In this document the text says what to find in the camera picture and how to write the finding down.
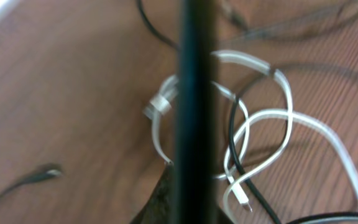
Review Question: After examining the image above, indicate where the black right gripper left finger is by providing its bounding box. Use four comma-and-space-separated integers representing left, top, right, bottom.
130, 164, 173, 224

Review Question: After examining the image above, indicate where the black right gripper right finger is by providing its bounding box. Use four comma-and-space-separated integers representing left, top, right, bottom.
216, 208, 234, 224

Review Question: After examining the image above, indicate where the black USB cable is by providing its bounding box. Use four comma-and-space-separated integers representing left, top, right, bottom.
0, 0, 358, 224

